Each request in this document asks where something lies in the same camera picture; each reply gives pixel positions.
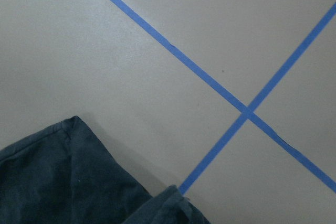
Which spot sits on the black graphic t-shirt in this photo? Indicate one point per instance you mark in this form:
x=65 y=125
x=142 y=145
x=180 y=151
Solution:
x=64 y=174

